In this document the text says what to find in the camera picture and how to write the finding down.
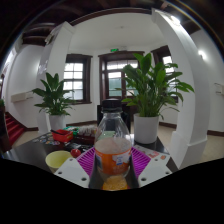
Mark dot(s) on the green exit sign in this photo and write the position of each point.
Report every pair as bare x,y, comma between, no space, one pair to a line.
114,50

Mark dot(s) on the large potted plant white pot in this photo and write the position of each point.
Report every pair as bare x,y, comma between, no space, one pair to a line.
150,90

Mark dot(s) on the short white wall unit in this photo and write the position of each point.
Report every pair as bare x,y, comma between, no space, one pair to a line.
220,89

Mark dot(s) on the narrow dark-framed window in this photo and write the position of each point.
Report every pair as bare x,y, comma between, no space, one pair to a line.
166,60

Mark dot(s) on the red box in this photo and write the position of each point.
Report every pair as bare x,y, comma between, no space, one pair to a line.
62,136

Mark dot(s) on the sheet of colourful round stickers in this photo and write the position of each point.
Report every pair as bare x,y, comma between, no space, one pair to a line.
45,139

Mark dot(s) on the red carpeted staircase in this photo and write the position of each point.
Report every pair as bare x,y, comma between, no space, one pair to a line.
14,128

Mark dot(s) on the wide dark-framed window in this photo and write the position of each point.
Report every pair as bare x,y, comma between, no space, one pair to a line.
74,80

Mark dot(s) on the small red ball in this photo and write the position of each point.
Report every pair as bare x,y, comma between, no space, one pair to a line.
75,153

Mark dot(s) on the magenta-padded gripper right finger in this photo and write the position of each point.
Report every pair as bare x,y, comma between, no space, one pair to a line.
155,170

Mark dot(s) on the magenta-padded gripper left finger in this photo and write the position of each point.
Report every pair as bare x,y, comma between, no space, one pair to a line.
71,171

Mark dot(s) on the small potted plant white pot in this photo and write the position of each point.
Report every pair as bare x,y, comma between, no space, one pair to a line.
53,98

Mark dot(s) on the dark wooden glazed door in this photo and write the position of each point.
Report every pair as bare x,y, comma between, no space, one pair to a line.
115,78

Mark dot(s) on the long white wall unit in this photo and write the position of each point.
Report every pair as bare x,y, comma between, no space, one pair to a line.
21,96

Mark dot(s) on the orange drink plastic bottle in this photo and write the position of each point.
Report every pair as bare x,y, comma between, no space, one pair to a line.
113,156

